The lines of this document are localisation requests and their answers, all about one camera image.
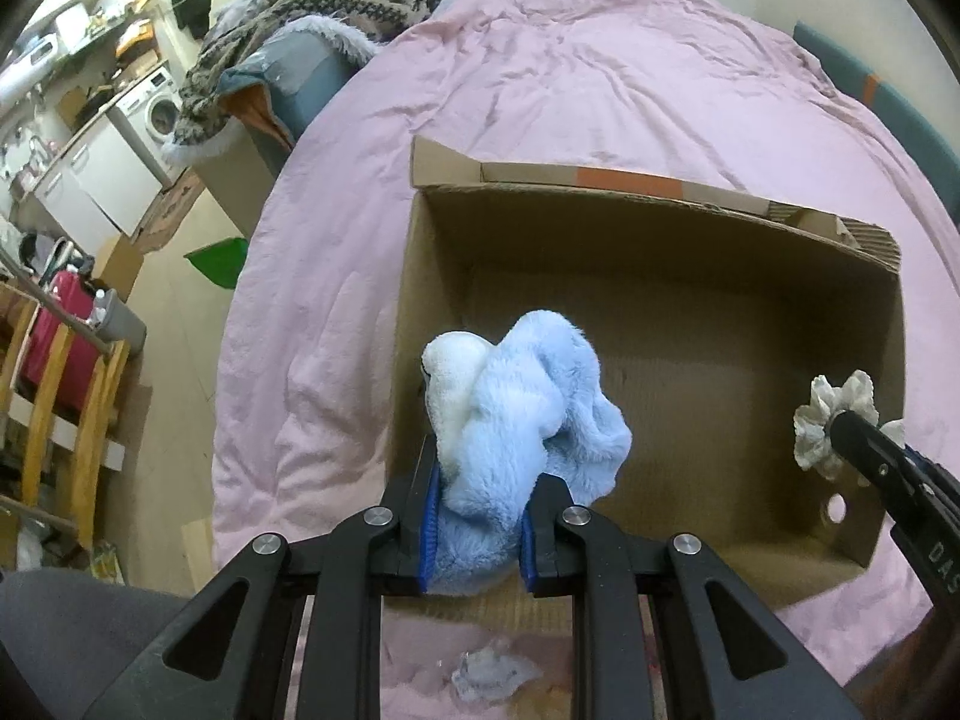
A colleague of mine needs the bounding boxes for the translucent plastic bag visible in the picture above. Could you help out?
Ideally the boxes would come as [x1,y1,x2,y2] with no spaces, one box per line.
[451,645,542,704]

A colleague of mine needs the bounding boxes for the light blue fluffy sock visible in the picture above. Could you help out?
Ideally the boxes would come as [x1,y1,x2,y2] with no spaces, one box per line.
[421,309,633,596]

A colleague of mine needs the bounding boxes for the red suitcase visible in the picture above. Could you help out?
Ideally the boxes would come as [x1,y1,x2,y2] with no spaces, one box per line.
[19,268,101,413]

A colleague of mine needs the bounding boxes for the brown cardboard box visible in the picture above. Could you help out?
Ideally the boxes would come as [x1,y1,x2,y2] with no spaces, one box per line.
[387,138,905,608]

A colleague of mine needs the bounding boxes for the grey trash bin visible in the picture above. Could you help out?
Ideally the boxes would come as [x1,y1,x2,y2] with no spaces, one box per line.
[88,289,146,356]

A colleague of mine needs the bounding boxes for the teal headboard cushion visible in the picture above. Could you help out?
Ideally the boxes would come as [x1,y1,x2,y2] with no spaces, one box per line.
[793,21,960,224]

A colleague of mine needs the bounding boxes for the white kitchen cabinet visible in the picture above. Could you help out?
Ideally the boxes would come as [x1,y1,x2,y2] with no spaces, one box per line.
[32,115,163,255]

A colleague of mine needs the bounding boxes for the pink bed duvet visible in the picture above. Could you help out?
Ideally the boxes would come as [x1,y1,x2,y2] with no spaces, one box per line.
[213,0,958,718]

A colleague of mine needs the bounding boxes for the patterned knit sweater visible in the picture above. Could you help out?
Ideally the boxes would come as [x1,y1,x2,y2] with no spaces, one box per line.
[163,0,443,166]

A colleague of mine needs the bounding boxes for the beige fabric scrunchie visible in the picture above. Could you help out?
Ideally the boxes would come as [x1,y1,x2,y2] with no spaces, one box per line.
[793,369,907,481]

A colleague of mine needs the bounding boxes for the grey fur-trimmed jacket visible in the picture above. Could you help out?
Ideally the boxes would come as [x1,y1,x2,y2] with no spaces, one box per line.
[217,15,381,174]

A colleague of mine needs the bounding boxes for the yellow wooden chair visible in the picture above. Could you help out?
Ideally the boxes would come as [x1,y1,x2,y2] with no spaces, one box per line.
[2,283,132,553]

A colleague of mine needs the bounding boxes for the white washing machine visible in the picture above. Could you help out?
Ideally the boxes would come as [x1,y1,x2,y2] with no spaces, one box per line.
[107,64,184,188]

